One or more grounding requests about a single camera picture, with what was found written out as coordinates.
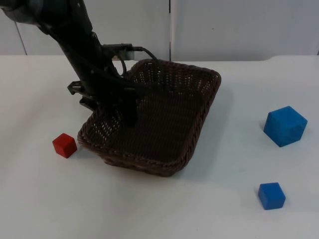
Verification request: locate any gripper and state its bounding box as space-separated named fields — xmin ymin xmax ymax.
xmin=66 ymin=44 xmax=139 ymax=127

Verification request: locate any dark brown wicker basket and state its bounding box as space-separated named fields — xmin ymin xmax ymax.
xmin=77 ymin=58 xmax=222 ymax=178

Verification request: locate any red cube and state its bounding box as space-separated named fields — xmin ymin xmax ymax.
xmin=52 ymin=132 xmax=78 ymax=159

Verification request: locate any large blue cube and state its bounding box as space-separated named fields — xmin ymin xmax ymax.
xmin=263 ymin=106 xmax=309 ymax=148

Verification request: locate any small blue cube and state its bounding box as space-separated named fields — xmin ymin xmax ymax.
xmin=257 ymin=182 xmax=287 ymax=211

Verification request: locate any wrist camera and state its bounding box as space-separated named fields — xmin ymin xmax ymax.
xmin=102 ymin=43 xmax=137 ymax=61

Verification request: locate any black cable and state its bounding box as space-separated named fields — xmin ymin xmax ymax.
xmin=113 ymin=46 xmax=158 ymax=77

